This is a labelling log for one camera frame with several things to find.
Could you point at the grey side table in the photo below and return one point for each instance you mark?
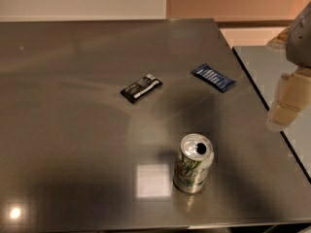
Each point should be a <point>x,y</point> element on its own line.
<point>268,70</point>

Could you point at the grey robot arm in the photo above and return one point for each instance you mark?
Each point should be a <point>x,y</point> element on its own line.
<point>298,40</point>

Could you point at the silver green 7up can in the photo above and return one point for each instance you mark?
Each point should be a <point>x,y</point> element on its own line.
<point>193,161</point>

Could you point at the blue snack bar wrapper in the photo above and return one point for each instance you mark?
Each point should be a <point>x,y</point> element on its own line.
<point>214,78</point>

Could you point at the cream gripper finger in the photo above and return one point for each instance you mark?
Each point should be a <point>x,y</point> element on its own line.
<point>292,96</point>

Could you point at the black rxbar chocolate wrapper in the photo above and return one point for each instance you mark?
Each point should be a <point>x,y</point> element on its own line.
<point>140,88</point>

